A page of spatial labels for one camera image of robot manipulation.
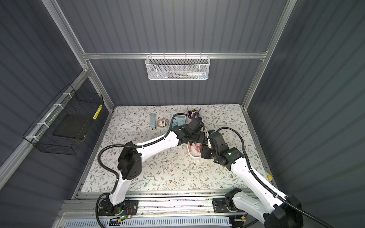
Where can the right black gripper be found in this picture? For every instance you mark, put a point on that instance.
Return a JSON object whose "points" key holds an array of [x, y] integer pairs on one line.
{"points": [[206, 151]]}

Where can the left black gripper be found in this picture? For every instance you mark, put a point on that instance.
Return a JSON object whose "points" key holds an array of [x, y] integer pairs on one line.
{"points": [[198, 137]]}

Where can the white storage box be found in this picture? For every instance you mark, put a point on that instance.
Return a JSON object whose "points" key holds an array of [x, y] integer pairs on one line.
{"points": [[188, 149]]}

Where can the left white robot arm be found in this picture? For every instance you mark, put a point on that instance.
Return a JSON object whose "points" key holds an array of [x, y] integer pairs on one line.
{"points": [[133, 155]]}

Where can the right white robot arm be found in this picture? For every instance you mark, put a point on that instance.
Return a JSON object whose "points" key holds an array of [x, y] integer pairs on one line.
{"points": [[272, 208]]}

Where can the pink pen cup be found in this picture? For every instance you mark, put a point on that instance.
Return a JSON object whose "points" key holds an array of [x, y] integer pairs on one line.
{"points": [[194, 114]]}

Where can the teal calculator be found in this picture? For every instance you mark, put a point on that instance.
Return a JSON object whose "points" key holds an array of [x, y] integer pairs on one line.
{"points": [[177, 119]]}

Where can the small round dish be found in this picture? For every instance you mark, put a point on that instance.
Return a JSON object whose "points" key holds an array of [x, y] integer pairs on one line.
{"points": [[162, 123]]}

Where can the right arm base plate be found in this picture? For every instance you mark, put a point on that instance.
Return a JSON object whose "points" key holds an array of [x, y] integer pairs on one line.
{"points": [[220, 206]]}

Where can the white wire wall basket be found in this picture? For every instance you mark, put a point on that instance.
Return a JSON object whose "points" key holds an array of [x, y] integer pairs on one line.
{"points": [[178, 68]]}

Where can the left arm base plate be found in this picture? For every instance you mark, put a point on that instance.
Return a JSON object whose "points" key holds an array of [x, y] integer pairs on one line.
{"points": [[126, 208]]}

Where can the black wire side basket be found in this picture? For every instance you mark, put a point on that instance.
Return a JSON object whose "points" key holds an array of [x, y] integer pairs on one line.
{"points": [[64, 128]]}

